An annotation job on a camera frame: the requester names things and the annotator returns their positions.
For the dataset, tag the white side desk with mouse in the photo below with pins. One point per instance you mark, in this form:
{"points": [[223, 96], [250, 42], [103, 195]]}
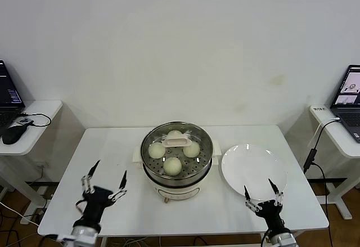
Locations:
{"points": [[36, 134]]}

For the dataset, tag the stainless steel steamer basket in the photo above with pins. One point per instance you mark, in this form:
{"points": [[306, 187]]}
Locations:
{"points": [[168, 180]]}

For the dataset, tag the white steamed baozi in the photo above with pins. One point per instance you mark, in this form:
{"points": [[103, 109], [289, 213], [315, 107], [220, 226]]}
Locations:
{"points": [[192, 151], [174, 133], [172, 166], [156, 150]]}

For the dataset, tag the small grey usb hub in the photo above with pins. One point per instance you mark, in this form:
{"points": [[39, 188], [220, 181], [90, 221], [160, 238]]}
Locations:
{"points": [[24, 121]]}

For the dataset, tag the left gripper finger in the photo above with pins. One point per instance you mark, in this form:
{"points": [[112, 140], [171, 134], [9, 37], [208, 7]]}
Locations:
{"points": [[87, 183], [121, 192]]}

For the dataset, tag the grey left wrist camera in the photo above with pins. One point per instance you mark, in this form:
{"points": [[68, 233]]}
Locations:
{"points": [[74, 240]]}

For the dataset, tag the black computer mouse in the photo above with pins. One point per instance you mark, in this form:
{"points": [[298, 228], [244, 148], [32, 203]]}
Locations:
{"points": [[12, 135]]}

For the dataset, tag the black laptop dark screen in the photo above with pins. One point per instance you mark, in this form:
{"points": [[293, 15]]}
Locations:
{"points": [[8, 89]]}

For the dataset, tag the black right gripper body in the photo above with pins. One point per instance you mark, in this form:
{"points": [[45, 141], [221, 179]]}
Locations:
{"points": [[270, 213]]}

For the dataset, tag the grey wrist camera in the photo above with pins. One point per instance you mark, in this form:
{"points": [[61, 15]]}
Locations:
{"points": [[288, 242], [74, 240]]}

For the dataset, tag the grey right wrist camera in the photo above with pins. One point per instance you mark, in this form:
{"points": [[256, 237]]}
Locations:
{"points": [[288, 242]]}

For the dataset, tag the grey laptop with image windows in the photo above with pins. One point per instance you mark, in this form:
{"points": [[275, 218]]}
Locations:
{"points": [[346, 117]]}

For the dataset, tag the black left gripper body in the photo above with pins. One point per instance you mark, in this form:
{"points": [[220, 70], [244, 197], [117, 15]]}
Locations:
{"points": [[97, 202]]}

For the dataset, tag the white round plate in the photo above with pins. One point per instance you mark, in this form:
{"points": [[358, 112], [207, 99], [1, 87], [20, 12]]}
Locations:
{"points": [[247, 168]]}

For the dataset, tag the white wall socket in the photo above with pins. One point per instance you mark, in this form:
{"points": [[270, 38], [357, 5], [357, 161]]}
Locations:
{"points": [[41, 163]]}

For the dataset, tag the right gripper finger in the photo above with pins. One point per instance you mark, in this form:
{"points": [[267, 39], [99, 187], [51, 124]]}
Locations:
{"points": [[278, 199], [251, 204]]}

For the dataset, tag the cream electric cooker pot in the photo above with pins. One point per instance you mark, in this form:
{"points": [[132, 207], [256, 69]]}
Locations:
{"points": [[177, 192]]}

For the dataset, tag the white table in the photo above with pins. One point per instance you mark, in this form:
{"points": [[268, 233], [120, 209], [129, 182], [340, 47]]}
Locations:
{"points": [[112, 140]]}

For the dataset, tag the white side desk with power strip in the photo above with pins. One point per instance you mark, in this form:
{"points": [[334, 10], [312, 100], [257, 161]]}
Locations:
{"points": [[337, 140]]}

